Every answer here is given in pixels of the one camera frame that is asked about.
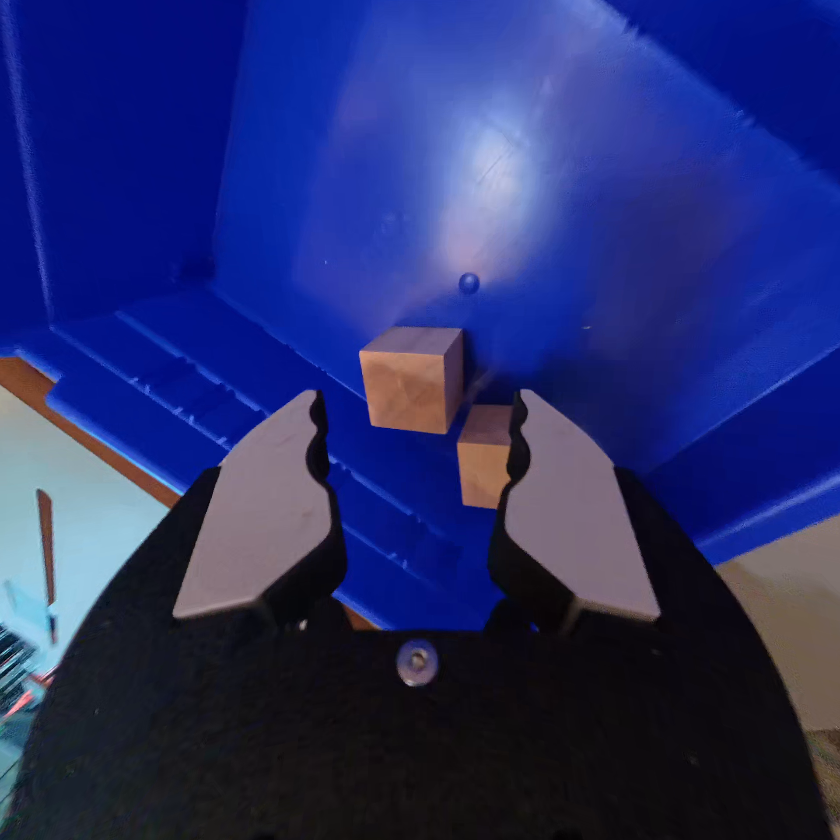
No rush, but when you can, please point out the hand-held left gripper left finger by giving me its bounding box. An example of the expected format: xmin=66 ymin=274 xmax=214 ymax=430
xmin=172 ymin=390 xmax=349 ymax=634

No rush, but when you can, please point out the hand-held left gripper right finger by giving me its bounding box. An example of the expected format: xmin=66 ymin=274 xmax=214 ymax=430
xmin=487 ymin=389 xmax=662 ymax=636

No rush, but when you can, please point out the blue-striped wooden cube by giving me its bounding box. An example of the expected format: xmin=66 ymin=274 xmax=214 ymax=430
xmin=359 ymin=327 xmax=465 ymax=435
xmin=456 ymin=403 xmax=516 ymax=509

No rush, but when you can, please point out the blue plastic bin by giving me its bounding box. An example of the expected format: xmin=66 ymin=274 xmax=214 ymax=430
xmin=0 ymin=0 xmax=840 ymax=631

